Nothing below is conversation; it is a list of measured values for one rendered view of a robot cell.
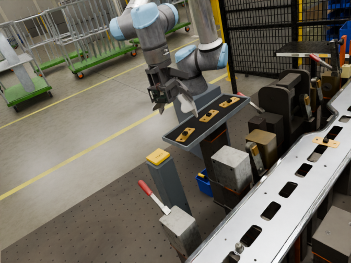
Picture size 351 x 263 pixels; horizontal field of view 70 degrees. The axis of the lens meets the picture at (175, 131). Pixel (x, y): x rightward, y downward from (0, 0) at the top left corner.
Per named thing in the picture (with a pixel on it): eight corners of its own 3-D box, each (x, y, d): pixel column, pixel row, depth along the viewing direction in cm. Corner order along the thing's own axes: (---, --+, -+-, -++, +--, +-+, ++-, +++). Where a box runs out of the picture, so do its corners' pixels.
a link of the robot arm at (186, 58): (183, 70, 139) (177, 46, 132) (206, 67, 134) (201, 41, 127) (176, 79, 130) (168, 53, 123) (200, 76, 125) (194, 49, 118)
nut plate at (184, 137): (184, 142, 86) (183, 140, 86) (175, 141, 89) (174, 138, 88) (195, 129, 92) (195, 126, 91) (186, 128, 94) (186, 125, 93)
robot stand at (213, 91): (186, 150, 162) (170, 94, 141) (209, 134, 169) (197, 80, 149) (206, 162, 146) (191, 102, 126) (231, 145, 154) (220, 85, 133)
